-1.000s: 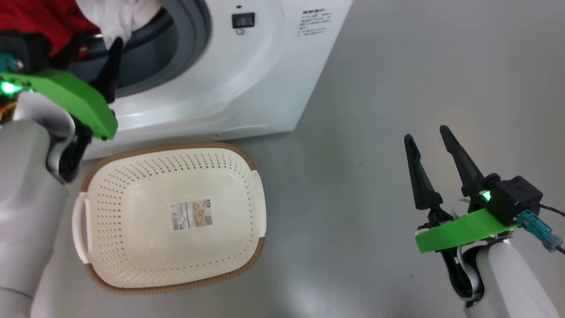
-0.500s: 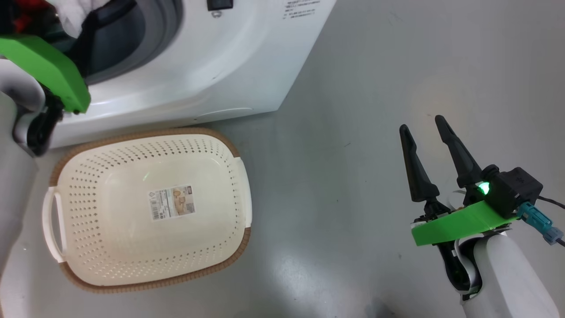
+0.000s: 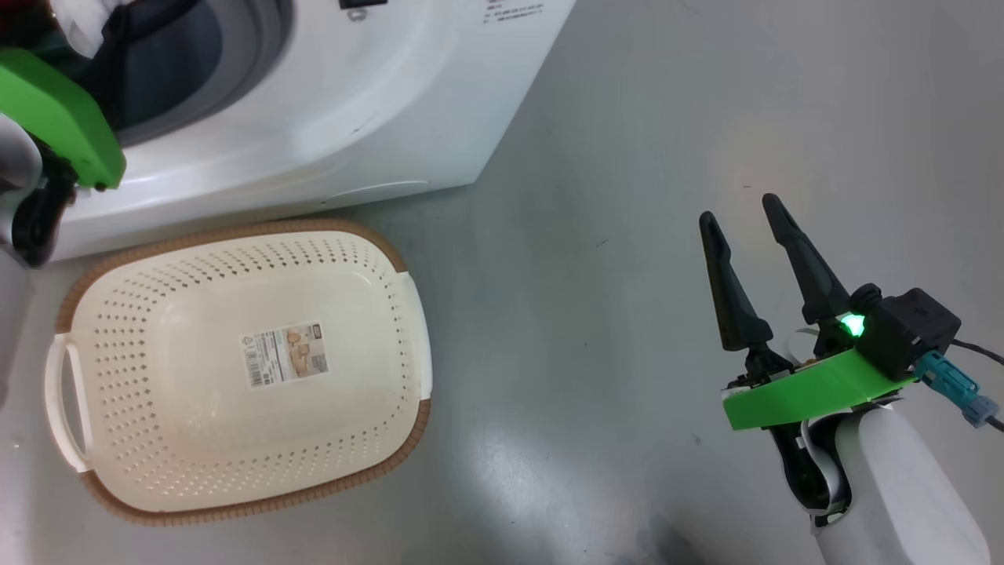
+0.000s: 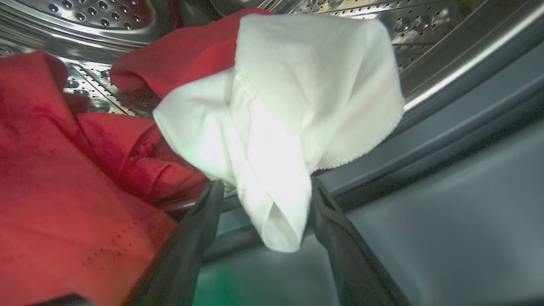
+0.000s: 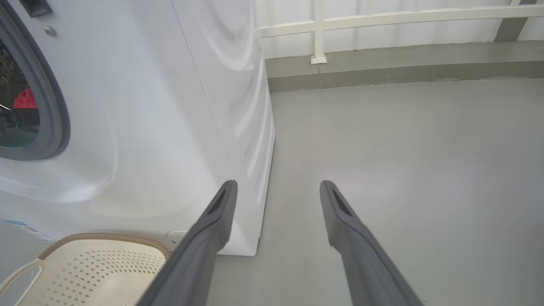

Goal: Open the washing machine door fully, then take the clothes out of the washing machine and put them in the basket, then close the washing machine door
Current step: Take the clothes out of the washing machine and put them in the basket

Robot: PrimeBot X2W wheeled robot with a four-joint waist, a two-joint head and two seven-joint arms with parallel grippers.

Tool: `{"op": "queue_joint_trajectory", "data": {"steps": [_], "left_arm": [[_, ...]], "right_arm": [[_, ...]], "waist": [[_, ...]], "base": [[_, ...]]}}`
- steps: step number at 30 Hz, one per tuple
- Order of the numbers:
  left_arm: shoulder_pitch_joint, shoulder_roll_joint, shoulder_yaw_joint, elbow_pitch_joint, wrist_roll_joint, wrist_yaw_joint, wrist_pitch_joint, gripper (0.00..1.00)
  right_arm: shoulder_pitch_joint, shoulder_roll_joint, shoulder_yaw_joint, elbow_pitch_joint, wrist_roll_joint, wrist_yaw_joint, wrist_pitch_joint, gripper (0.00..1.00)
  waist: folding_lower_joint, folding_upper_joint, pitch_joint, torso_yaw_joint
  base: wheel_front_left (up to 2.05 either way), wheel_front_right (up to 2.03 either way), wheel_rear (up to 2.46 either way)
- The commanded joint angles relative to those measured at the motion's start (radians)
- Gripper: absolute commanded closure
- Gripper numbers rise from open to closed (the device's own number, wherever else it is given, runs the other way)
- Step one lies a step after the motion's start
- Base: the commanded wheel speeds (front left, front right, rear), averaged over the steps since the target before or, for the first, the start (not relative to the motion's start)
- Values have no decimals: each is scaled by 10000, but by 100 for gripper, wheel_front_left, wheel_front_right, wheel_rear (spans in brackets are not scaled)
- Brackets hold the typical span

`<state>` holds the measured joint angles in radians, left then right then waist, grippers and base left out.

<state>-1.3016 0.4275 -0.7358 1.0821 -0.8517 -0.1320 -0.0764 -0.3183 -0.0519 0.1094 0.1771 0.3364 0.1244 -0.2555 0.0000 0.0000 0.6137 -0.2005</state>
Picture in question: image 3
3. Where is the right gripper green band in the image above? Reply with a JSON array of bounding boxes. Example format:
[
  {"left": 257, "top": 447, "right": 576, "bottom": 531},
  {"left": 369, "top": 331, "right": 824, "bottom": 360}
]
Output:
[{"left": 698, "top": 193, "right": 915, "bottom": 528}]

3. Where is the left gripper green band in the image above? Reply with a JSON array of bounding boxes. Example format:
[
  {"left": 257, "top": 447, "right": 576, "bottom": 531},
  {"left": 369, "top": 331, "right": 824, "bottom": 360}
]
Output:
[{"left": 0, "top": 0, "right": 197, "bottom": 266}]

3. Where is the white front-load washing machine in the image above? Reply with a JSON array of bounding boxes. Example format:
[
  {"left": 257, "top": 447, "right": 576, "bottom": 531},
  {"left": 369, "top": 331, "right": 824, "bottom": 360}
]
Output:
[{"left": 0, "top": 0, "right": 577, "bottom": 264}]

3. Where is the paper basket product label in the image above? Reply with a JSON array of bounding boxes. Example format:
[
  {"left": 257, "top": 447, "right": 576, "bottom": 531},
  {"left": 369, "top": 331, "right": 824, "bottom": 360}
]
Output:
[{"left": 239, "top": 320, "right": 330, "bottom": 389}]

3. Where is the cream perforated basket brown rim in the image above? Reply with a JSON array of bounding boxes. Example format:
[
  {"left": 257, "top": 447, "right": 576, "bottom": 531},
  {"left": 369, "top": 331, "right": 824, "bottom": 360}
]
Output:
[{"left": 43, "top": 218, "right": 434, "bottom": 527}]

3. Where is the teal right cable connector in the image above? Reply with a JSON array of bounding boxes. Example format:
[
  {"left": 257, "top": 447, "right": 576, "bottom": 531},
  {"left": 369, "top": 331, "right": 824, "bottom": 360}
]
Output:
[{"left": 914, "top": 351, "right": 1001, "bottom": 428}]

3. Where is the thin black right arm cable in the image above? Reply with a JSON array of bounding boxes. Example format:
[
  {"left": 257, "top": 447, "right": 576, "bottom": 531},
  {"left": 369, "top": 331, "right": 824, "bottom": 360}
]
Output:
[{"left": 953, "top": 337, "right": 1004, "bottom": 366}]

